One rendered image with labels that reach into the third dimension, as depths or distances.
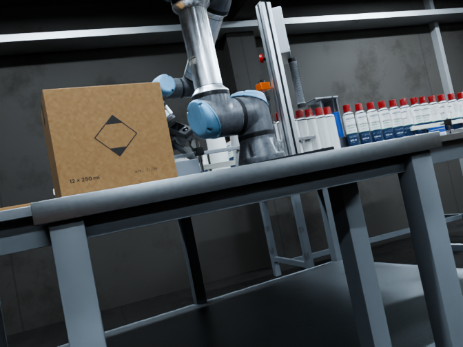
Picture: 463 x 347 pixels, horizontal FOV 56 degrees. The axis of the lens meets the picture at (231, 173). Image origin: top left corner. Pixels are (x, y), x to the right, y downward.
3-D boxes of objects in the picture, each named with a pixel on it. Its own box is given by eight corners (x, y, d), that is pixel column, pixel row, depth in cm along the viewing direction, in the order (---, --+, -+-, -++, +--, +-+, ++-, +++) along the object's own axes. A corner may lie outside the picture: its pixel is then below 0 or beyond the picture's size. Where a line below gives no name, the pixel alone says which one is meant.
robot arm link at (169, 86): (182, 71, 156) (169, 84, 165) (153, 72, 150) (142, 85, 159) (187, 92, 155) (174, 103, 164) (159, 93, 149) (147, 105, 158)
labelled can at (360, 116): (367, 146, 209) (358, 104, 210) (375, 144, 204) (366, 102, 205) (359, 147, 207) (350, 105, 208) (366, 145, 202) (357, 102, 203)
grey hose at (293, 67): (303, 108, 182) (293, 60, 183) (308, 106, 179) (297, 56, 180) (295, 109, 181) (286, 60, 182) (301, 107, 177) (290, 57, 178)
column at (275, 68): (297, 168, 172) (264, 6, 176) (304, 166, 168) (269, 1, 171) (288, 169, 170) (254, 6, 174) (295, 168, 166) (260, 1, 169)
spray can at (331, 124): (336, 151, 200) (327, 108, 201) (344, 149, 196) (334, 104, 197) (327, 153, 198) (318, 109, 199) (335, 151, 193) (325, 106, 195)
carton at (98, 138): (156, 186, 139) (140, 104, 140) (178, 177, 117) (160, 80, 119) (56, 204, 126) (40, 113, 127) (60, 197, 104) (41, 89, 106)
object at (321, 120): (328, 152, 198) (318, 109, 199) (335, 151, 193) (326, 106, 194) (319, 154, 196) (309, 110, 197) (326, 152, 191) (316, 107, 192)
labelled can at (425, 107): (435, 134, 227) (426, 96, 228) (436, 133, 222) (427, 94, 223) (424, 136, 228) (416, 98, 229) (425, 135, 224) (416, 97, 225)
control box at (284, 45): (291, 62, 187) (282, 20, 188) (290, 51, 171) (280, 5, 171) (268, 69, 189) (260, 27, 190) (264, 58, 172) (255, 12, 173)
